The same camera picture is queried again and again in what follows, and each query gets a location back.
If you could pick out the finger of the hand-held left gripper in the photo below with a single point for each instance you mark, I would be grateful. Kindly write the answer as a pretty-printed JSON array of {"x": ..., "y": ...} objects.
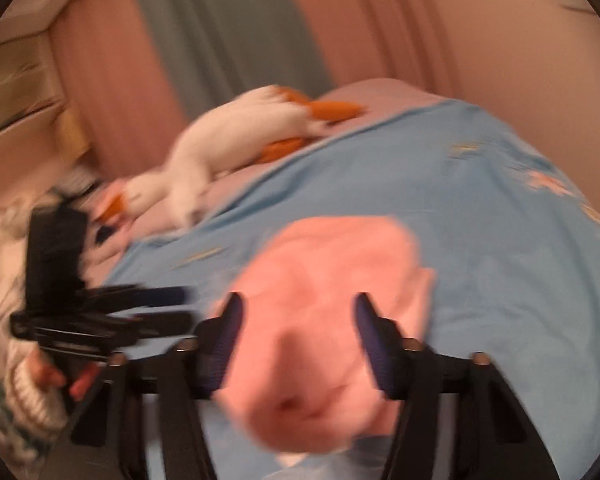
[
  {"x": 165, "y": 323},
  {"x": 150, "y": 295}
]

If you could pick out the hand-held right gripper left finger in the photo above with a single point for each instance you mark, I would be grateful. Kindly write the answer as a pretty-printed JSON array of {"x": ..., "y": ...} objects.
[{"x": 225, "y": 342}]

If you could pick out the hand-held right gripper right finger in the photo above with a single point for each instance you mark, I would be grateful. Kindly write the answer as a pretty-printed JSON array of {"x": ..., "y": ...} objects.
[{"x": 375, "y": 347}]

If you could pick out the pink fleece cartoon sweater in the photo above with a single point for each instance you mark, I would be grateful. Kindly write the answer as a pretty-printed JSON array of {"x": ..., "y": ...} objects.
[{"x": 330, "y": 330}]

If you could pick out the person's left hand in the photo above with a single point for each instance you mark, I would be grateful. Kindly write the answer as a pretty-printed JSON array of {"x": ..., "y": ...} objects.
[{"x": 82, "y": 382}]

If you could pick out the blue floral blanket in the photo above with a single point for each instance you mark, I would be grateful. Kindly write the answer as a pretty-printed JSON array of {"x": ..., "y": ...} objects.
[{"x": 480, "y": 260}]

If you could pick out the grey bed sheet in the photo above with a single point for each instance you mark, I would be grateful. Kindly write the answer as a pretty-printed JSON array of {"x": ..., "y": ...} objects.
[{"x": 240, "y": 180}]

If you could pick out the white teal knitted cloth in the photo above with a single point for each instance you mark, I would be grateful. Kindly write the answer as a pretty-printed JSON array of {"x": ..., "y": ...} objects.
[{"x": 12, "y": 400}]

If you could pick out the white goose plush toy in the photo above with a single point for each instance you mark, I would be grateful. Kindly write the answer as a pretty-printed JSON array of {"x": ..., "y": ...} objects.
[{"x": 215, "y": 160}]

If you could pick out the pink curtain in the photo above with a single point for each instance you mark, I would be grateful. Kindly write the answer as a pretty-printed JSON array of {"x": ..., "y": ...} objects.
[
  {"x": 405, "y": 25},
  {"x": 115, "y": 85}
]

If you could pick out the teal curtain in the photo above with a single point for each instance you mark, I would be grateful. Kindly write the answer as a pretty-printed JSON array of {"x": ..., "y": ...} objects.
[{"x": 230, "y": 25}]

